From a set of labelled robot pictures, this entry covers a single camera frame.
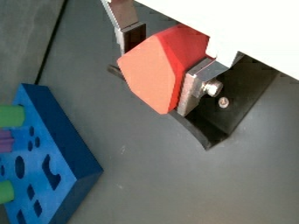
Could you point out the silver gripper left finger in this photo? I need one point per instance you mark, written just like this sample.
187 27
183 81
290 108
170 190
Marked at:
130 29

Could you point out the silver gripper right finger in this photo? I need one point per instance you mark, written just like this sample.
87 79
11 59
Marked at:
199 83

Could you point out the red three prong object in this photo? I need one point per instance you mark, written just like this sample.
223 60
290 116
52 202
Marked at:
155 65

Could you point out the blue foam peg board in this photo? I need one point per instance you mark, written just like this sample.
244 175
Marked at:
49 166

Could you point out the tall green cylinder peg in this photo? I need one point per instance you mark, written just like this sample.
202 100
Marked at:
11 116

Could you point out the purple star peg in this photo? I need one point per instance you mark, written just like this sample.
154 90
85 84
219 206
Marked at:
7 141

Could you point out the short green hexagon peg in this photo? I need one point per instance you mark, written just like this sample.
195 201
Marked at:
7 191

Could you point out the black fixture bracket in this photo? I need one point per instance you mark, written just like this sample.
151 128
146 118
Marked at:
216 116

